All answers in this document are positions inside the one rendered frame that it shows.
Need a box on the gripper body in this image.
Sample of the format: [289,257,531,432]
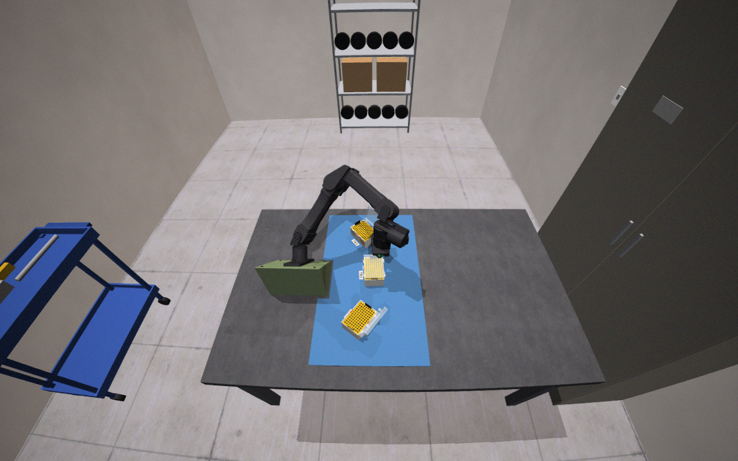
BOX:
[371,233,390,257]

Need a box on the blue bench mat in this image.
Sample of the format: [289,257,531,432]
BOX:
[308,215,431,366]

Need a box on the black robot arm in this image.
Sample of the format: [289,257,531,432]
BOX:
[284,165,409,267]

